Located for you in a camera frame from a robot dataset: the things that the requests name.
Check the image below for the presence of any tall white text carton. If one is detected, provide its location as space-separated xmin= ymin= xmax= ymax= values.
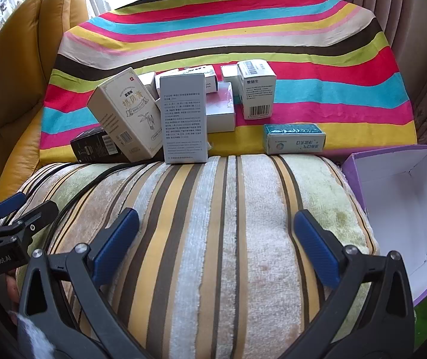
xmin=160 ymin=73 xmax=209 ymax=164

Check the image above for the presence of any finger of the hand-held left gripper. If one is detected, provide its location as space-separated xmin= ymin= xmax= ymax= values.
xmin=0 ymin=192 xmax=28 ymax=233
xmin=0 ymin=200 xmax=60 ymax=242

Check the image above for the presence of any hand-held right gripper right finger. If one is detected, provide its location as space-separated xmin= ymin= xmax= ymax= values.
xmin=273 ymin=209 xmax=416 ymax=359

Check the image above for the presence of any cream carton with plant print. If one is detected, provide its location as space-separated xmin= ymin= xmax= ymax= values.
xmin=87 ymin=67 xmax=163 ymax=163

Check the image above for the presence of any brown striped plush cushion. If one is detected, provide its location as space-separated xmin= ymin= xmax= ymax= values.
xmin=11 ymin=153 xmax=380 ymax=359

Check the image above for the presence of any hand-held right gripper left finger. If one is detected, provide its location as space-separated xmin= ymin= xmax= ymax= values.
xmin=16 ymin=207 xmax=141 ymax=359

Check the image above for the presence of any purple cardboard box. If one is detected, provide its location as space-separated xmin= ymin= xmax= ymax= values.
xmin=341 ymin=144 xmax=427 ymax=307

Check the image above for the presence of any white carton with large barcode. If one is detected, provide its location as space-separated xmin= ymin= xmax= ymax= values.
xmin=237 ymin=60 xmax=277 ymax=118

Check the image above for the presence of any rainbow striped cloth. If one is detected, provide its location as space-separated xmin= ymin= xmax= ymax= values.
xmin=37 ymin=0 xmax=420 ymax=163

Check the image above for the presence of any pink brown curtain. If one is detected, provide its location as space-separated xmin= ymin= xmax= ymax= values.
xmin=311 ymin=0 xmax=427 ymax=146

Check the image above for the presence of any flat white carton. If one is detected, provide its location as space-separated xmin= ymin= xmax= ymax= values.
xmin=205 ymin=81 xmax=235 ymax=134

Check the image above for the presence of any black carton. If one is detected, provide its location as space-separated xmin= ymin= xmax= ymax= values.
xmin=70 ymin=127 xmax=121 ymax=164

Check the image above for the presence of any small white and blue carton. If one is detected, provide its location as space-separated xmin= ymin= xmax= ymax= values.
xmin=139 ymin=72 xmax=158 ymax=100

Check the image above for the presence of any square white carton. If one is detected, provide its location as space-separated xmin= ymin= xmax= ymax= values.
xmin=221 ymin=65 xmax=241 ymax=96

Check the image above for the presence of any white carton with green cartoon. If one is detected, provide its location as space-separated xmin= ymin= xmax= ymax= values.
xmin=180 ymin=64 xmax=220 ymax=94

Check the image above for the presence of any person's left hand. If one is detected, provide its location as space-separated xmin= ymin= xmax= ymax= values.
xmin=5 ymin=271 xmax=22 ymax=303

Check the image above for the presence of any teal and white carton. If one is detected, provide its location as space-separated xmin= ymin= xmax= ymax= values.
xmin=263 ymin=123 xmax=327 ymax=156

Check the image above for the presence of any yellow leather sofa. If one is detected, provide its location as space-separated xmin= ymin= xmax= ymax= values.
xmin=0 ymin=0 xmax=90 ymax=197

